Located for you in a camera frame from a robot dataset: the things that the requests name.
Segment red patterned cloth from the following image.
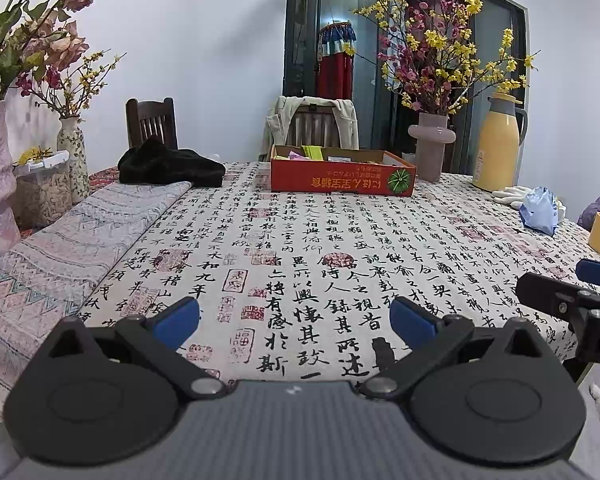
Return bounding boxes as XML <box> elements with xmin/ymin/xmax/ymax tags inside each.
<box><xmin>87</xmin><ymin>167</ymin><xmax>123</xmax><ymax>193</ymax></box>

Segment dark wooden chair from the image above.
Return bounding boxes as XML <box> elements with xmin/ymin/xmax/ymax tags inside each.
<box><xmin>126</xmin><ymin>97</ymin><xmax>178</xmax><ymax>151</ymax></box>

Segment yellow thermos jug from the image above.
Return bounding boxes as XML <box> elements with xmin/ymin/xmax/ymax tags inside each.
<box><xmin>472</xmin><ymin>92</ymin><xmax>529</xmax><ymax>192</ymax></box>

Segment dark framed glass door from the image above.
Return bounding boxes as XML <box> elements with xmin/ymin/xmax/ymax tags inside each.
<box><xmin>282</xmin><ymin>0</ymin><xmax>528</xmax><ymax>176</ymax></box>

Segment black garment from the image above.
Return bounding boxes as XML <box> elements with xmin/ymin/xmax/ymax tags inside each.
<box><xmin>118</xmin><ymin>136</ymin><xmax>227</xmax><ymax>187</ymax></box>

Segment chair with beige jacket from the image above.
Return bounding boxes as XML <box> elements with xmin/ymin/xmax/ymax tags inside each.
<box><xmin>260</xmin><ymin>96</ymin><xmax>360</xmax><ymax>161</ymax></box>

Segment white cotton glove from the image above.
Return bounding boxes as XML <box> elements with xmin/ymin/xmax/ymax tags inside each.
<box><xmin>492</xmin><ymin>186</ymin><xmax>533</xmax><ymax>209</ymax></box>

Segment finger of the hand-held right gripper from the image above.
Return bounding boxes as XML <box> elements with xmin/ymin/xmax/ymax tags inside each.
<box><xmin>575</xmin><ymin>258</ymin><xmax>600</xmax><ymax>292</ymax></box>
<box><xmin>515</xmin><ymin>272</ymin><xmax>600</xmax><ymax>323</ymax></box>

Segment striped patterned cloth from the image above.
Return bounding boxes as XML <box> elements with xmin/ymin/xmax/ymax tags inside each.
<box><xmin>0</xmin><ymin>180</ymin><xmax>193</xmax><ymax>401</ymax></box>

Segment blue plastic bag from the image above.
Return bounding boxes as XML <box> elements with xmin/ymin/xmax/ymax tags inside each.
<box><xmin>519</xmin><ymin>186</ymin><xmax>561</xmax><ymax>237</ymax></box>

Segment pink ceramic vase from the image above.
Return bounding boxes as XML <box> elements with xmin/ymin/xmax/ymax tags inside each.
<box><xmin>408</xmin><ymin>112</ymin><xmax>456</xmax><ymax>183</ymax></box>

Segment wooden chair with slats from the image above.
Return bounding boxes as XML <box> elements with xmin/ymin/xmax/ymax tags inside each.
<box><xmin>285</xmin><ymin>102</ymin><xmax>341</xmax><ymax>150</ymax></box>

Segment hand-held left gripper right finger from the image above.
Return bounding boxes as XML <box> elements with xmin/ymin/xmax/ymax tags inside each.
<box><xmin>358</xmin><ymin>296</ymin><xmax>543</xmax><ymax>402</ymax></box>

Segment orange cardboard box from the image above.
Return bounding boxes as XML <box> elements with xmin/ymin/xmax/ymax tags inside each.
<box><xmin>270</xmin><ymin>145</ymin><xmax>417</xmax><ymax>196</ymax></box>

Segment floral patterned vase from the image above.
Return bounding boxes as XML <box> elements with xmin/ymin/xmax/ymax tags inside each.
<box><xmin>56</xmin><ymin>116</ymin><xmax>91</xmax><ymax>206</ymax></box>

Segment red blue hanging decoration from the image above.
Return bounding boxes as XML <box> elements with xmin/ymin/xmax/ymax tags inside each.
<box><xmin>316</xmin><ymin>22</ymin><xmax>357</xmax><ymax>101</ymax></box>

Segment clear plastic lidded container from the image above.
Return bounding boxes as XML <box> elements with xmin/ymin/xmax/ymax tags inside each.
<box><xmin>12</xmin><ymin>150</ymin><xmax>73</xmax><ymax>228</ymax></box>

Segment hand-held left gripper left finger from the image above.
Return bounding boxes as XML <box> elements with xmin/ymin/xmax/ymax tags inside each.
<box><xmin>47</xmin><ymin>296</ymin><xmax>228</xmax><ymax>402</ymax></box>

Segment yellow blossom branches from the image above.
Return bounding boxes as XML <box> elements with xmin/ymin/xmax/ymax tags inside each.
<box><xmin>15</xmin><ymin>50</ymin><xmax>127</xmax><ymax>121</ymax></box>

